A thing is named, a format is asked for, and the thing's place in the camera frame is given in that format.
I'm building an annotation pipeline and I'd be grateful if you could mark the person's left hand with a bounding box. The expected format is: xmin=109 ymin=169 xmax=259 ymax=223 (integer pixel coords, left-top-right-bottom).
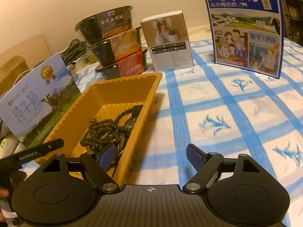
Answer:
xmin=0 ymin=170 xmax=27 ymax=199

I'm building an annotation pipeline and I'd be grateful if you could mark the blue checked tablecloth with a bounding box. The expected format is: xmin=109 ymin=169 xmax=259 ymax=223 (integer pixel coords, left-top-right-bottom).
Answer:
xmin=59 ymin=24 xmax=303 ymax=227

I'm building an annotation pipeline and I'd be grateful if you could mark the dark blue cartoon milk carton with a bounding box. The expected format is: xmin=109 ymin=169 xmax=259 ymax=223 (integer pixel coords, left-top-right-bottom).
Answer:
xmin=201 ymin=0 xmax=284 ymax=80

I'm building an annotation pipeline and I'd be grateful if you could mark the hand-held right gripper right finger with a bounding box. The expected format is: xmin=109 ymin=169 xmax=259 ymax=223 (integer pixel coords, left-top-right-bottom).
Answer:
xmin=182 ymin=144 xmax=257 ymax=193

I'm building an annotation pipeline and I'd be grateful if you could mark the black wristwatch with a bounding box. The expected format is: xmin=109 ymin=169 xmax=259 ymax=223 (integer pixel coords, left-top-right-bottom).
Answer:
xmin=123 ymin=105 xmax=144 ymax=133

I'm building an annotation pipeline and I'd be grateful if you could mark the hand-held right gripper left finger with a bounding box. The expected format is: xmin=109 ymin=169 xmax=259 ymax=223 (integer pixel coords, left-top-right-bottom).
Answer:
xmin=41 ymin=144 xmax=120 ymax=193

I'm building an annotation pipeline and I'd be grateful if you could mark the small white product box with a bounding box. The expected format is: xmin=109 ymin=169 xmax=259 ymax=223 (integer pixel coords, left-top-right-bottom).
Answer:
xmin=140 ymin=11 xmax=194 ymax=72

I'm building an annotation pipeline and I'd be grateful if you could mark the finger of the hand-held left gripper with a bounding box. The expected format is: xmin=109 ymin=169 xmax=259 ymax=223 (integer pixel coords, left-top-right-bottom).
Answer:
xmin=15 ymin=138 xmax=65 ymax=164

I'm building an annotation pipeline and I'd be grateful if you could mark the black woven bag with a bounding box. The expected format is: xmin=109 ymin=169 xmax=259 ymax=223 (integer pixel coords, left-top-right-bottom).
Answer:
xmin=59 ymin=39 xmax=89 ymax=67

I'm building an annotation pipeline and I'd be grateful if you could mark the printed brown cardboard box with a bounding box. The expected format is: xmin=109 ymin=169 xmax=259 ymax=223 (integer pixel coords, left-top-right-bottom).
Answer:
xmin=0 ymin=55 xmax=30 ymax=95

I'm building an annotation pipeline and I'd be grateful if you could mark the bottom black instant bowl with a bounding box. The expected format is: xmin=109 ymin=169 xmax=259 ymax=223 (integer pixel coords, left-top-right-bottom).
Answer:
xmin=95 ymin=47 xmax=148 ymax=80

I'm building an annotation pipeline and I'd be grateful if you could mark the light blue cow milk carton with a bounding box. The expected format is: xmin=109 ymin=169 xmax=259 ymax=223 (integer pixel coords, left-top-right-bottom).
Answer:
xmin=0 ymin=53 xmax=82 ymax=145

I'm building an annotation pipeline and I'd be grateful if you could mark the pile of bead bracelets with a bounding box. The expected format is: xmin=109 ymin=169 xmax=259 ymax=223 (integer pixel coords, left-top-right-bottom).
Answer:
xmin=80 ymin=105 xmax=144 ymax=166

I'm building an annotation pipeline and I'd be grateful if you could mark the black instant meal bowl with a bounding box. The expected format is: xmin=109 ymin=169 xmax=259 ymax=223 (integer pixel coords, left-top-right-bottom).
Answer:
xmin=74 ymin=5 xmax=134 ymax=44

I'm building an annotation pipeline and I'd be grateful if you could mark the middle black instant bowl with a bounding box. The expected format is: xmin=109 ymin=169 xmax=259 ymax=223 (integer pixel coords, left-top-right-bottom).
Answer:
xmin=86 ymin=27 xmax=142 ymax=66

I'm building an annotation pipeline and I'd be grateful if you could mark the golden plastic tray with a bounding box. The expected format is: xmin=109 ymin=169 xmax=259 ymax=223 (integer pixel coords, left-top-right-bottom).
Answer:
xmin=34 ymin=73 xmax=163 ymax=188

